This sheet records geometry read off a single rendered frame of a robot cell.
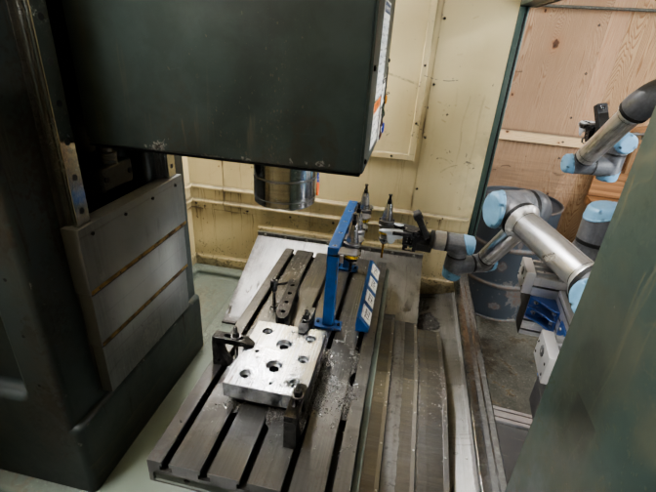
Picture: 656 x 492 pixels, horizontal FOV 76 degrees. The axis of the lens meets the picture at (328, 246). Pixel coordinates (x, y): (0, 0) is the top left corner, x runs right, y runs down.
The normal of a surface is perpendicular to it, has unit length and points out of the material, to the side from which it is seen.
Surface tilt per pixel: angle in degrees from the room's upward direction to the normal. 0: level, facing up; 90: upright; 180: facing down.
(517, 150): 91
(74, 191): 90
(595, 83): 90
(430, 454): 8
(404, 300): 24
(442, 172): 89
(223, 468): 0
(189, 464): 0
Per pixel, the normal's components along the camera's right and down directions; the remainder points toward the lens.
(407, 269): -0.02, -0.64
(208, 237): -0.20, 0.43
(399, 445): 0.03, -0.83
